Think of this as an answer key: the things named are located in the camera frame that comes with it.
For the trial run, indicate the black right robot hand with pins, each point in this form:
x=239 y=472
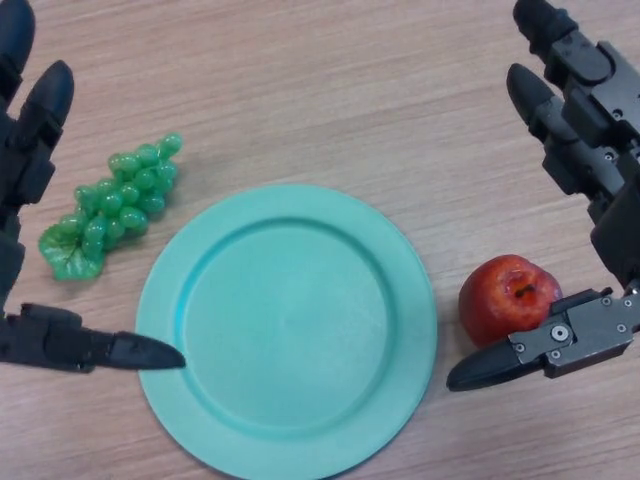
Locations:
x=600 y=130

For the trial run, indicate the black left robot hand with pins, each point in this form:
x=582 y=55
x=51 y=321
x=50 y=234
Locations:
x=25 y=150

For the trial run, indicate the green grapes bunch with leaf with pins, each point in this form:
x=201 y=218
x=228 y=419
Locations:
x=125 y=195

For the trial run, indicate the round teal plate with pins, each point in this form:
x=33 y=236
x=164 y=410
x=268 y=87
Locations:
x=300 y=340

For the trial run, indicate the red apple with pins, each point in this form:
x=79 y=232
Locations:
x=495 y=300

